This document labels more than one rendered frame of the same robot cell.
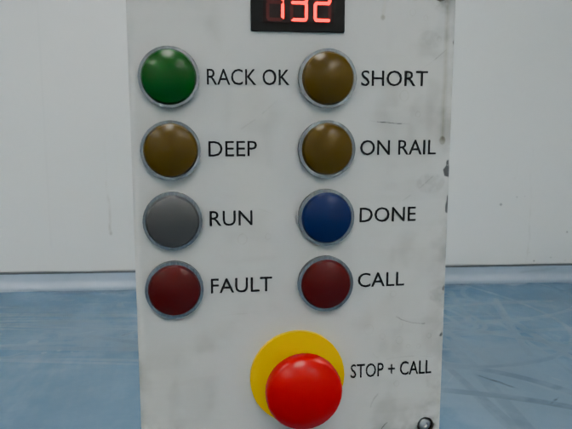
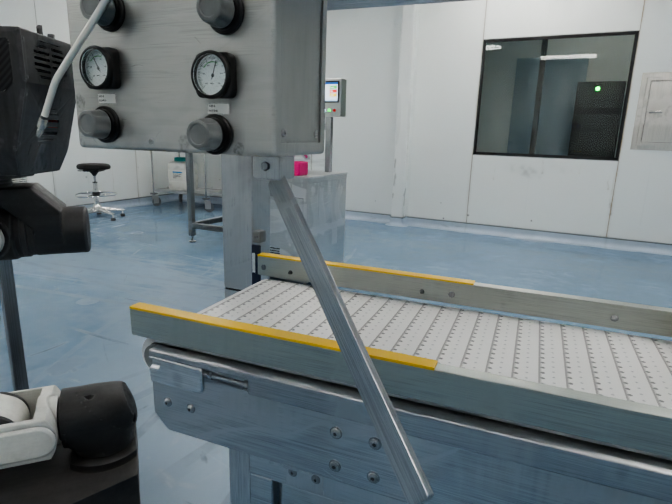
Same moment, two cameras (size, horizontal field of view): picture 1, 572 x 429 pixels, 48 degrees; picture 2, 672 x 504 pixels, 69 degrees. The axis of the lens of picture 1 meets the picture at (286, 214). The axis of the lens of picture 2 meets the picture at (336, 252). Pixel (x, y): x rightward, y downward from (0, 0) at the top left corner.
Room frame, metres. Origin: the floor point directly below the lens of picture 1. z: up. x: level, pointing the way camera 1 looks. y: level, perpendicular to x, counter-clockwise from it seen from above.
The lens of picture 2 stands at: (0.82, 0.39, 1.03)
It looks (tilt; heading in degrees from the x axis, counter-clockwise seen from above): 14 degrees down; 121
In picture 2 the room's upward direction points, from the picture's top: 2 degrees clockwise
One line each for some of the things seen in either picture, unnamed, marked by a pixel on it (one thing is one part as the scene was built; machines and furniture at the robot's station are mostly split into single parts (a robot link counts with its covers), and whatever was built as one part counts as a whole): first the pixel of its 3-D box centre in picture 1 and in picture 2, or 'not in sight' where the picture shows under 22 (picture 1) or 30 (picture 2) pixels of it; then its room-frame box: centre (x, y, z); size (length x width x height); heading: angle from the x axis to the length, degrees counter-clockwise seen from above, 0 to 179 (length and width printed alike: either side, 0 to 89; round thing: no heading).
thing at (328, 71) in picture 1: (328, 78); not in sight; (0.33, -0.02, 1.01); 0.03 x 0.01 x 0.03; 99
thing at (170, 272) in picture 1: (174, 290); not in sight; (0.32, 0.06, 0.90); 0.03 x 0.01 x 0.03; 99
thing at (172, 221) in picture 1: (172, 221); not in sight; (0.32, 0.06, 0.94); 0.03 x 0.01 x 0.03; 99
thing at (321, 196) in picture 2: not in sight; (289, 225); (-1.22, 3.18, 0.38); 0.63 x 0.57 x 0.76; 4
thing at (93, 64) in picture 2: not in sight; (99, 68); (0.40, 0.68, 1.08); 0.04 x 0.01 x 0.04; 9
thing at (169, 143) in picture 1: (170, 150); not in sight; (0.32, 0.06, 0.98); 0.03 x 0.01 x 0.03; 99
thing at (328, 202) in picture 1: (326, 217); not in sight; (0.33, -0.02, 0.94); 0.03 x 0.01 x 0.03; 99
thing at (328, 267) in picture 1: (326, 284); not in sight; (0.33, -0.02, 0.90); 0.03 x 0.01 x 0.03; 99
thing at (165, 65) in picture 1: (168, 77); not in sight; (0.32, 0.06, 1.01); 0.03 x 0.01 x 0.03; 99
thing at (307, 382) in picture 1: (299, 380); not in sight; (0.33, -0.01, 0.85); 0.04 x 0.04 x 0.04; 9
